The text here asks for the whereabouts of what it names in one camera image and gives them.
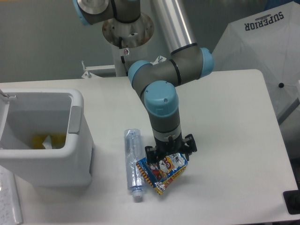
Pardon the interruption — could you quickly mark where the colourful snack wrapper bag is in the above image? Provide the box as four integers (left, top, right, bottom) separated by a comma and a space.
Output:
136, 153, 188, 195

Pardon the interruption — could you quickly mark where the white metal bracket with bolts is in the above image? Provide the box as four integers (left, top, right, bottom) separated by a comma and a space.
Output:
82, 60, 116, 79

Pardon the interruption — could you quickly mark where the black cable on pedestal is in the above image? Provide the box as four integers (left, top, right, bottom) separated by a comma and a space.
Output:
118, 36, 130, 76

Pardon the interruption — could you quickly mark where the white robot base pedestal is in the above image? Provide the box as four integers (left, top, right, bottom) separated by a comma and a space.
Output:
102, 13, 154, 76

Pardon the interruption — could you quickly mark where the black device at table edge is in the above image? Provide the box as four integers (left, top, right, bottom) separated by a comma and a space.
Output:
283, 190, 300, 215

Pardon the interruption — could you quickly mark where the white umbrella with lettering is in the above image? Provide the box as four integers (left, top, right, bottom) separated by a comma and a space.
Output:
212, 1, 300, 118

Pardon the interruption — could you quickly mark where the crushed clear plastic bottle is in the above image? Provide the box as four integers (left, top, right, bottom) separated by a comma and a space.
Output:
124, 128, 145, 203

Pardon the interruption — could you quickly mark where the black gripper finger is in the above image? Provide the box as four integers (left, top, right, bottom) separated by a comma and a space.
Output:
145, 146, 158, 165
183, 134, 196, 161

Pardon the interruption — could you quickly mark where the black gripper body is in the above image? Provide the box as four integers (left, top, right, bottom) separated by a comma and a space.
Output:
155, 134, 185, 162

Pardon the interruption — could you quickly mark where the white plastic trash can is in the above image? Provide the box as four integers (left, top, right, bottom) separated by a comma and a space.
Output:
0, 88, 94, 187

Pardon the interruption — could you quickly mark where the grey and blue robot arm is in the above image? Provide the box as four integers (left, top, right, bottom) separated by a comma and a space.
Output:
73, 0, 214, 164

